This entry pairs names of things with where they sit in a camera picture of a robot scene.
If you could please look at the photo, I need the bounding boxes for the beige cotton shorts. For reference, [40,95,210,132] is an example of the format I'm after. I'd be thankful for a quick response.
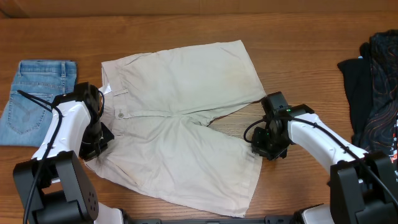
[86,40,265,218]

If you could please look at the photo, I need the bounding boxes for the black patterned garment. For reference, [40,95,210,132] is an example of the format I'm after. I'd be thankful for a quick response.
[337,30,397,164]

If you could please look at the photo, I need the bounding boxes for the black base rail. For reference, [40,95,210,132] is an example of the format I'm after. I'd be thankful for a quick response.
[123,215,304,224]

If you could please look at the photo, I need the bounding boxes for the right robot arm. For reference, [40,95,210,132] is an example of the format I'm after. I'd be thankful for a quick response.
[250,92,397,224]

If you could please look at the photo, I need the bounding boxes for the folded blue denim jeans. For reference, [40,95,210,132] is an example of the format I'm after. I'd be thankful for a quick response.
[1,60,77,147]

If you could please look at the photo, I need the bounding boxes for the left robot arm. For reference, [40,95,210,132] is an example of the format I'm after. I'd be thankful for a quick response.
[13,82,129,224]

